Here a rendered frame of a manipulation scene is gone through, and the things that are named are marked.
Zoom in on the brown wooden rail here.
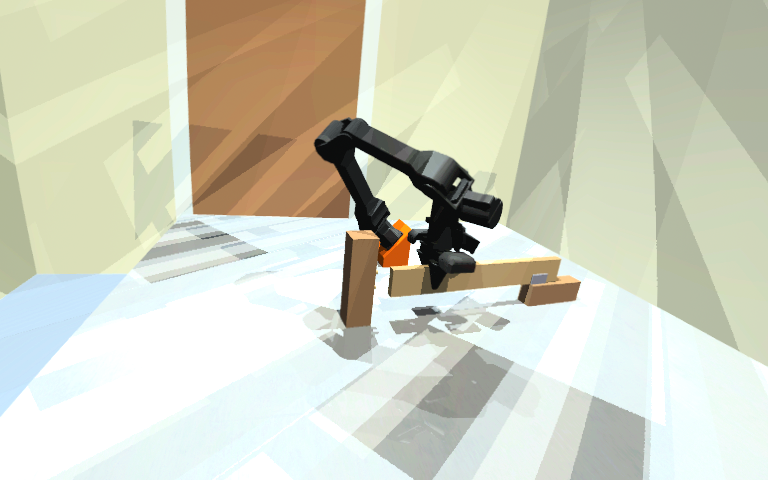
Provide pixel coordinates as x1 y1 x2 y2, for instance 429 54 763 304
387 256 562 298

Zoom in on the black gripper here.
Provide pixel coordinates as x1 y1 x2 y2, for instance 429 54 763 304
407 214 476 290

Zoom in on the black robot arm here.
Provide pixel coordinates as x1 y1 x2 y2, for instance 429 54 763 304
314 117 503 250

